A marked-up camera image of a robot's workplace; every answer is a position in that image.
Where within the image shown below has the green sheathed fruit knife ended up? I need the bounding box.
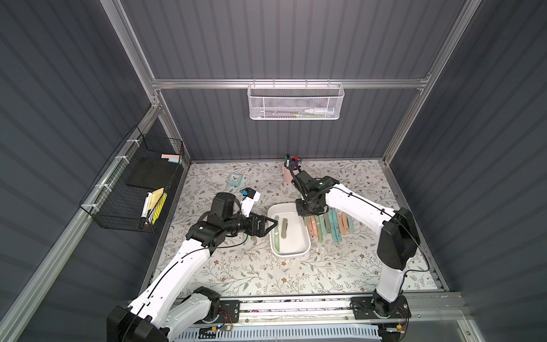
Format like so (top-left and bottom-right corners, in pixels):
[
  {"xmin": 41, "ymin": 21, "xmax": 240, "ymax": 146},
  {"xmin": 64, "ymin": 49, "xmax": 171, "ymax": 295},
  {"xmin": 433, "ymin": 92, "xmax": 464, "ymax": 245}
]
[{"xmin": 273, "ymin": 215, "xmax": 280, "ymax": 253}]

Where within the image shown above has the pink folding fruit knife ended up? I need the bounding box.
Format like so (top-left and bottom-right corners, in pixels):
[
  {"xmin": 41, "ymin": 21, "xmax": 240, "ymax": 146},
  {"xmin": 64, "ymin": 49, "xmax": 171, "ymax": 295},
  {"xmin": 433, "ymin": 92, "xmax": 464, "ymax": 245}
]
[{"xmin": 310, "ymin": 216, "xmax": 319, "ymax": 238}]

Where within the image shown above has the white oval storage box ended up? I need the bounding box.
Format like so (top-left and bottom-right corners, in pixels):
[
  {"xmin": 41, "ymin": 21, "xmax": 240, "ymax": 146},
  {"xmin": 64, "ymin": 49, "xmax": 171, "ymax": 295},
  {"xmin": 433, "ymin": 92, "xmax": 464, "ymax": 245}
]
[{"xmin": 267, "ymin": 202, "xmax": 311, "ymax": 259}]

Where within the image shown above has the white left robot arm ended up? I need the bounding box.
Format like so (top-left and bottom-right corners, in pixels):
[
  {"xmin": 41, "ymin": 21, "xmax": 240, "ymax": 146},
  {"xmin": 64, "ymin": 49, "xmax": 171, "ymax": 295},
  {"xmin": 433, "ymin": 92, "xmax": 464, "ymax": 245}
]
[{"xmin": 106, "ymin": 188, "xmax": 277, "ymax": 341}]

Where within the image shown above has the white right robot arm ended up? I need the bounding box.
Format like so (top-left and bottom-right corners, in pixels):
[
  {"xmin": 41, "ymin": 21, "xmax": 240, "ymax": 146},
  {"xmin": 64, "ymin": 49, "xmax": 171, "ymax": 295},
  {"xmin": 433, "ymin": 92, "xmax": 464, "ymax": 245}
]
[{"xmin": 286, "ymin": 158, "xmax": 420, "ymax": 319}]

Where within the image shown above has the small teal box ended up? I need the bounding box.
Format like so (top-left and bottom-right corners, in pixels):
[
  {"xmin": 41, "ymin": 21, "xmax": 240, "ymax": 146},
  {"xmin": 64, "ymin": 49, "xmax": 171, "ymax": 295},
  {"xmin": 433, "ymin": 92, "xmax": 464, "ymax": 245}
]
[{"xmin": 227, "ymin": 173, "xmax": 244, "ymax": 188}]

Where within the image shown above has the pink pen cup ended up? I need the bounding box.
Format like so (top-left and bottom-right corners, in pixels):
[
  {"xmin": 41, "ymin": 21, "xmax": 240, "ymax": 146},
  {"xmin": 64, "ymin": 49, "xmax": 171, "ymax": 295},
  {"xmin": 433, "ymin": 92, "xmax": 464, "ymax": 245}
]
[{"xmin": 283, "ymin": 166, "xmax": 297, "ymax": 186}]

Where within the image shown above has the white tube in basket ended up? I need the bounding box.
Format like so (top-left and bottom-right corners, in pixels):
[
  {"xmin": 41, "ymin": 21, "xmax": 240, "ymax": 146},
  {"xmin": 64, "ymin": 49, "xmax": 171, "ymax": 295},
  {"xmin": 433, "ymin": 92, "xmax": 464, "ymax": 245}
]
[{"xmin": 303, "ymin": 108, "xmax": 336, "ymax": 120}]

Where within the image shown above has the yellow notepad in basket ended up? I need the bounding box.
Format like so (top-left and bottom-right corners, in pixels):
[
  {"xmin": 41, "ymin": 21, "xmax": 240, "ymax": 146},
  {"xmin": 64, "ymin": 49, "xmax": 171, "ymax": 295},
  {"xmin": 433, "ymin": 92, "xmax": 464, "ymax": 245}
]
[{"xmin": 142, "ymin": 188, "xmax": 168, "ymax": 226}]

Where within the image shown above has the black notebook in basket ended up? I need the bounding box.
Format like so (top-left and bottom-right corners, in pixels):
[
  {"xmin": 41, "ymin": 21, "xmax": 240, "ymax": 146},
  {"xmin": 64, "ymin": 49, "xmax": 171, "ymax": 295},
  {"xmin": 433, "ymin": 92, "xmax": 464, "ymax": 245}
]
[{"xmin": 126, "ymin": 158, "xmax": 179, "ymax": 190}]

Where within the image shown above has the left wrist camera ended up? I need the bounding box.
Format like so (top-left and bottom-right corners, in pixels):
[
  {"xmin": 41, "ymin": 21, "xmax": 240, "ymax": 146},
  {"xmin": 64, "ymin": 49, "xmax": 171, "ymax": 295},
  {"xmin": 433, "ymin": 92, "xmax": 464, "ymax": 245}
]
[{"xmin": 241, "ymin": 188, "xmax": 261, "ymax": 217}]

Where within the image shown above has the white wire wall basket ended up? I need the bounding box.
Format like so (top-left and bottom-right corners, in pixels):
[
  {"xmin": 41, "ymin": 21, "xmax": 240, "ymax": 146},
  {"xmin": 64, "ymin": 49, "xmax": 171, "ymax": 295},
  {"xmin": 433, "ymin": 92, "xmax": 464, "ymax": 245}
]
[{"xmin": 247, "ymin": 81, "xmax": 345, "ymax": 121}]

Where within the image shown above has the black wire side basket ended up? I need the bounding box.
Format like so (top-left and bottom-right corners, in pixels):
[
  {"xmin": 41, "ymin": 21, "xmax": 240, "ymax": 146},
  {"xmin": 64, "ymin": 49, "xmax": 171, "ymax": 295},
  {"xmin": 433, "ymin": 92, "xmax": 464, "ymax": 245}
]
[{"xmin": 80, "ymin": 127, "xmax": 185, "ymax": 233}]

